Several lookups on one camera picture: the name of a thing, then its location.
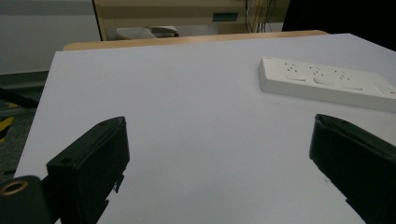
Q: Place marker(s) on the black and yellow floor object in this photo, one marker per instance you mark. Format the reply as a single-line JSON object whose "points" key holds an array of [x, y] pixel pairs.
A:
{"points": [[11, 115]]}

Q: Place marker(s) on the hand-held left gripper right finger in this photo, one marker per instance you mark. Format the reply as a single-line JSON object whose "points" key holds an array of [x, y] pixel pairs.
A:
{"points": [[358, 161]]}

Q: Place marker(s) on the grey shoe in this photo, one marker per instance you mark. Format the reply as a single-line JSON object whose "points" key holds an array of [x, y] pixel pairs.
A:
{"points": [[146, 32]]}

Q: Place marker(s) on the white power strip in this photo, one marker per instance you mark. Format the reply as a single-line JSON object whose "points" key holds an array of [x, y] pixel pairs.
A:
{"points": [[327, 84]]}

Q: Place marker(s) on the wooden table edge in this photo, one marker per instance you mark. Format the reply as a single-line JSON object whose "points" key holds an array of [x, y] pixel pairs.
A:
{"points": [[193, 39]]}

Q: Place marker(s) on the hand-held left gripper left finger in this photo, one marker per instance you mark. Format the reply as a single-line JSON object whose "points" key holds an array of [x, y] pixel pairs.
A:
{"points": [[90, 165]]}

